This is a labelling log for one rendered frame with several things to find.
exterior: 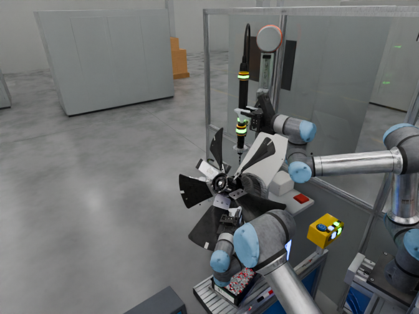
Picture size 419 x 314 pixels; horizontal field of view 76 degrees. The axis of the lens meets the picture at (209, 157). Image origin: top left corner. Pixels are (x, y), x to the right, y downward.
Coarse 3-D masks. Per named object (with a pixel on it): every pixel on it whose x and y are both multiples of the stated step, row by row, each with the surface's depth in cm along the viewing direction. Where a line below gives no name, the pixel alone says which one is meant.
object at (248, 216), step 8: (240, 200) 139; (248, 200) 138; (256, 200) 138; (264, 200) 137; (248, 208) 134; (256, 208) 133; (264, 208) 132; (272, 208) 131; (280, 208) 130; (248, 216) 130; (256, 216) 129
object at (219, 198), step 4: (216, 196) 149; (220, 196) 150; (216, 200) 149; (220, 200) 149; (224, 200) 150; (228, 200) 150; (216, 204) 149; (220, 204) 149; (224, 204) 149; (228, 204) 150; (224, 208) 149; (228, 208) 149
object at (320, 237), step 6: (324, 216) 144; (330, 216) 144; (318, 222) 140; (324, 222) 140; (330, 222) 140; (342, 222) 140; (312, 228) 137; (336, 228) 137; (312, 234) 139; (318, 234) 136; (324, 234) 133; (330, 234) 134; (312, 240) 140; (318, 240) 137; (324, 240) 134; (330, 240) 138; (324, 246) 135
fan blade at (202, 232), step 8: (216, 208) 148; (208, 216) 147; (216, 216) 147; (200, 224) 147; (208, 224) 146; (216, 224) 146; (192, 232) 148; (200, 232) 146; (208, 232) 146; (192, 240) 147; (200, 240) 146; (208, 240) 145; (216, 240) 145; (208, 248) 144
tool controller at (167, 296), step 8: (168, 288) 91; (152, 296) 89; (160, 296) 88; (168, 296) 88; (176, 296) 87; (144, 304) 86; (152, 304) 86; (160, 304) 85; (168, 304) 85; (176, 304) 84; (184, 304) 84; (128, 312) 84; (136, 312) 84; (144, 312) 83; (152, 312) 83; (160, 312) 82; (168, 312) 82; (176, 312) 83; (184, 312) 84
